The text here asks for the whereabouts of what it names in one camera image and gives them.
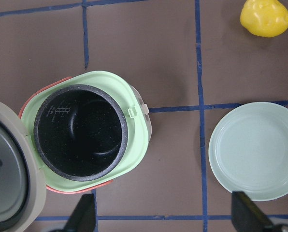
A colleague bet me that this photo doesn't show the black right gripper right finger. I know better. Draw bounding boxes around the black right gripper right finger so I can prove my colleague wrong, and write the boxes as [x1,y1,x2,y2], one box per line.
[231,191,274,232]

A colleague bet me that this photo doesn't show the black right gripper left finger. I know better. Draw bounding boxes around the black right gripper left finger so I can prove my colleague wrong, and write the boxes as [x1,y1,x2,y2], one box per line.
[64,194,96,232]

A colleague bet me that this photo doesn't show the green plate near cooker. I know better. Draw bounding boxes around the green plate near cooker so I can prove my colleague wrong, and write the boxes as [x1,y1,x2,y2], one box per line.
[208,102,288,201]

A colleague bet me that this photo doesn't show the cream and orange rice cooker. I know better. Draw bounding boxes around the cream and orange rice cooker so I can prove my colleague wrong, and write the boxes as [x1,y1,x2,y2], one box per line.
[0,71,152,232]

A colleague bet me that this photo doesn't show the yellow lemon toy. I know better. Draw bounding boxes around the yellow lemon toy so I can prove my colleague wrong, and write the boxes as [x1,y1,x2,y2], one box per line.
[240,0,288,38]

